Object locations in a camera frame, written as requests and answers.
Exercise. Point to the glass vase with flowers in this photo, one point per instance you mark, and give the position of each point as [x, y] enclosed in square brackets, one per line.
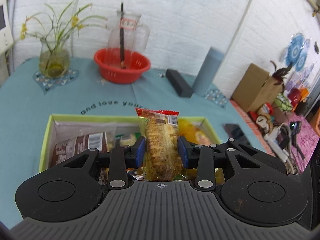
[54, 30]

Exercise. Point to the white water dispenser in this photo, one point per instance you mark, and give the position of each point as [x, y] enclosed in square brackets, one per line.
[7, 40]

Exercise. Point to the brown cardboard box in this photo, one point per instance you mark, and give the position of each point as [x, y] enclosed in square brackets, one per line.
[256, 88]

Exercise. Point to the green cardboard box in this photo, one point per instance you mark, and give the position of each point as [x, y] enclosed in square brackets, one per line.
[64, 127]

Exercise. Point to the brown label clear snack pack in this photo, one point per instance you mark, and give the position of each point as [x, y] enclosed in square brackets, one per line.
[71, 147]

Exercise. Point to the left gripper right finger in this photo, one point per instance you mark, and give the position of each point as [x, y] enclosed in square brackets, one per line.
[200, 157]

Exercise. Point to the teal heart-print tablecloth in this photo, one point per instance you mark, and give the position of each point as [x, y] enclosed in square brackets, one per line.
[25, 110]

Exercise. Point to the black rectangular case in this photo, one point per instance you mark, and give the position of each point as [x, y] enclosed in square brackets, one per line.
[179, 84]

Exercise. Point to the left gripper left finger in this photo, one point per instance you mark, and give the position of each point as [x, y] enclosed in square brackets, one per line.
[77, 186]

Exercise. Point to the smartphone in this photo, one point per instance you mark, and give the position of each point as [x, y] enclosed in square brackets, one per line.
[234, 131]

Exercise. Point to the yellow chips bag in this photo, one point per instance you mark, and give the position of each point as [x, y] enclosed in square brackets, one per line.
[192, 133]

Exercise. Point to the blue wall decoration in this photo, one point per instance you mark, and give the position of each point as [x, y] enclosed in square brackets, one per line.
[297, 52]

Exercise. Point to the green peas snack packet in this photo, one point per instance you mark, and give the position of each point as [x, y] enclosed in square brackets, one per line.
[129, 139]

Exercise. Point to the grey cylinder bottle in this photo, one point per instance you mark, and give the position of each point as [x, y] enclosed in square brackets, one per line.
[208, 71]

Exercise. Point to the glass pitcher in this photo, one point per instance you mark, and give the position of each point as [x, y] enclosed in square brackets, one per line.
[136, 33]

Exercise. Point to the yellow biscuit roll packet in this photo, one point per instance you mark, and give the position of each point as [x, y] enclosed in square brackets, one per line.
[162, 161]

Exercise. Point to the red plastic basket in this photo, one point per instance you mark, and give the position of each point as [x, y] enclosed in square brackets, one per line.
[116, 70]

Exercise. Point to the black stirring stick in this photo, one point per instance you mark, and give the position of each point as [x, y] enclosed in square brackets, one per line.
[121, 36]

